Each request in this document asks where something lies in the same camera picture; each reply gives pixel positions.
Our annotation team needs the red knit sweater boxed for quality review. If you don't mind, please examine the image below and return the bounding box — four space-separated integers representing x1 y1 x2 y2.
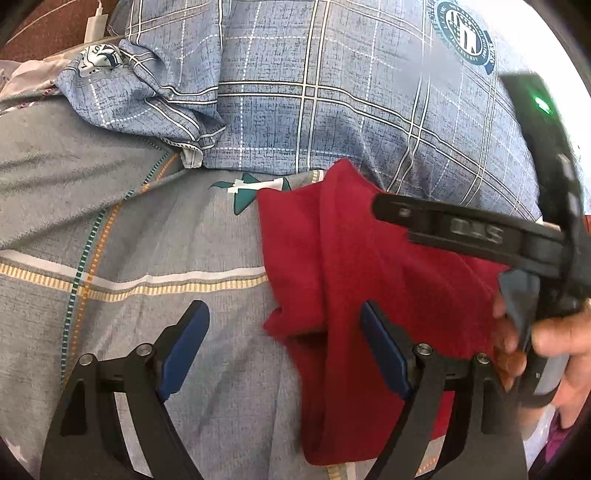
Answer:
256 160 502 466

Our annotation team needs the person's right hand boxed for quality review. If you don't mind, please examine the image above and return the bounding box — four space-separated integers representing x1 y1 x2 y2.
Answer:
493 294 590 429

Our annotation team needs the blue plaid pillow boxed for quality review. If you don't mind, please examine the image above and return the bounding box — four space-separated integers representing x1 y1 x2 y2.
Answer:
57 1 540 220

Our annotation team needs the grey patterned bed sheet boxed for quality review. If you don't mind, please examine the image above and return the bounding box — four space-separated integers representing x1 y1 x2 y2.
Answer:
0 96 546 480

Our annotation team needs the white phone charger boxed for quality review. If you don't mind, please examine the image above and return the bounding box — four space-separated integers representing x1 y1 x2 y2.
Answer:
84 14 108 43

